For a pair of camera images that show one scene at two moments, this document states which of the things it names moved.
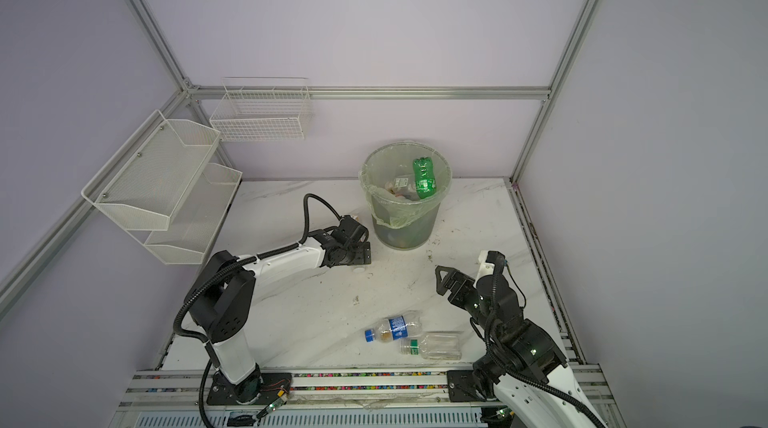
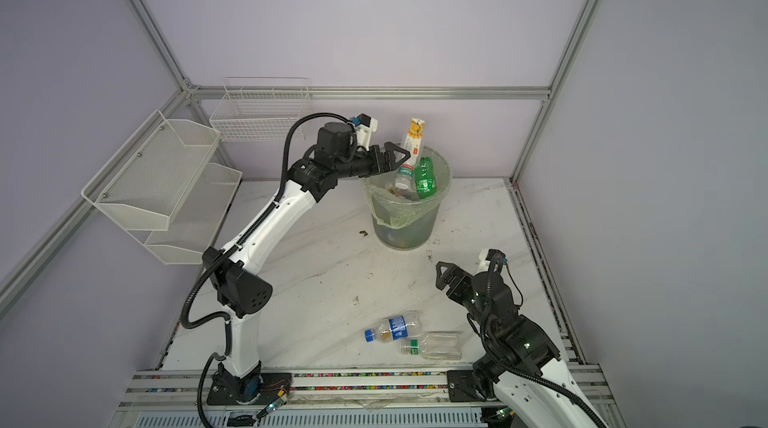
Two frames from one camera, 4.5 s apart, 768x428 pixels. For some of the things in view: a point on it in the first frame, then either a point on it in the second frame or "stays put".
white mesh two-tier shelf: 163,189 stays put
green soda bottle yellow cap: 424,177 stays put
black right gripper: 462,283 stays put
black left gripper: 363,254 -> 386,159
